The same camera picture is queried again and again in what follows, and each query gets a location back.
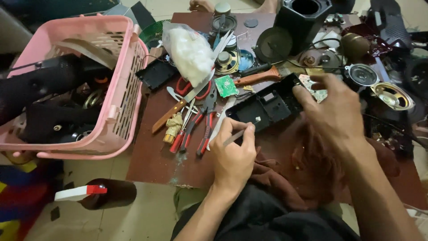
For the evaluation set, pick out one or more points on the blue round metal disc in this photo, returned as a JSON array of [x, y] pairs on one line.
[[246, 60]]

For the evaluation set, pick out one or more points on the gold frame speaker driver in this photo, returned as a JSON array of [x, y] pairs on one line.
[[393, 97]]

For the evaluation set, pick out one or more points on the beige circuit board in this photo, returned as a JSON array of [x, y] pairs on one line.
[[319, 95]]

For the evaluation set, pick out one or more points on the plastic bag of white cotton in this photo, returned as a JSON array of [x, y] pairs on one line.
[[190, 53]]

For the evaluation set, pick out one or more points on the small dark round disc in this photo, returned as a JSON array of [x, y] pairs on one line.
[[251, 22]]

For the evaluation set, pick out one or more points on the metal tweezers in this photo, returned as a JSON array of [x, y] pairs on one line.
[[235, 135]]

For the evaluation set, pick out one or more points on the black plastic device casing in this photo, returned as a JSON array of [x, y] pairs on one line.
[[267, 105]]

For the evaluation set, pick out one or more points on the white flat strip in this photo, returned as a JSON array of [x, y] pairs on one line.
[[220, 120]]

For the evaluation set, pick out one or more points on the green circuit board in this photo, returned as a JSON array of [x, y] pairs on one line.
[[226, 85]]

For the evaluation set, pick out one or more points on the grey speaker driver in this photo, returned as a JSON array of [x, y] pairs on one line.
[[229, 23]]

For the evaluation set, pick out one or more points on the silver frame speaker driver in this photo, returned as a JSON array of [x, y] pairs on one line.
[[362, 75]]

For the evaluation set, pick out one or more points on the person's right hand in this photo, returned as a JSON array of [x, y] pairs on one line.
[[337, 110]]

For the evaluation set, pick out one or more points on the small gold speaker driver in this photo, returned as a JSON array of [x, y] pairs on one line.
[[225, 63]]

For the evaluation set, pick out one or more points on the brown bottle with white label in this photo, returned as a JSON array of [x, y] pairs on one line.
[[110, 194]]

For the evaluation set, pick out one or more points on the pink plastic basket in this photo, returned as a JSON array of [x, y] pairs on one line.
[[123, 87]]

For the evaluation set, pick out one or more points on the green mesh grille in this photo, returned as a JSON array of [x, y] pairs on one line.
[[152, 31]]

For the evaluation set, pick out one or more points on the brown cloth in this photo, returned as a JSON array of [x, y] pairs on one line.
[[311, 167]]

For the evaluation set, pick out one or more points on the round black speaker disc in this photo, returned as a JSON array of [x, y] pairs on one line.
[[272, 45]]

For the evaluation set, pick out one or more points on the person's black clothing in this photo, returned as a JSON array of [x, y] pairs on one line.
[[267, 221]]

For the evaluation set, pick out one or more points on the heap of speaker parts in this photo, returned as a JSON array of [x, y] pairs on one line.
[[401, 43]]

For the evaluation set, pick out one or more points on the cloth wrapped brass tool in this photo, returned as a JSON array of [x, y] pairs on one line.
[[173, 125]]

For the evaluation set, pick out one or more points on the black plastic cover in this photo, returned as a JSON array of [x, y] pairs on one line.
[[155, 74]]

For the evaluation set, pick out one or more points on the round metal can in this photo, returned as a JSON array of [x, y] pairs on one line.
[[222, 8]]

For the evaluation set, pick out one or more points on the black speaker cabinet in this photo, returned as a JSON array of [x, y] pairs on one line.
[[301, 25]]

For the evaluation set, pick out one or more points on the person's left hand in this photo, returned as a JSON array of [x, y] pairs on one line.
[[232, 160]]

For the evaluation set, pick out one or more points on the black speaker housings heap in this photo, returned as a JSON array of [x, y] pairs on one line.
[[50, 97]]

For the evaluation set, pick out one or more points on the olive round speaker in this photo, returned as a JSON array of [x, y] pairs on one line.
[[354, 46]]

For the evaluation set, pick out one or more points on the colourful cloth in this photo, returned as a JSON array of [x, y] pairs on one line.
[[23, 197]]

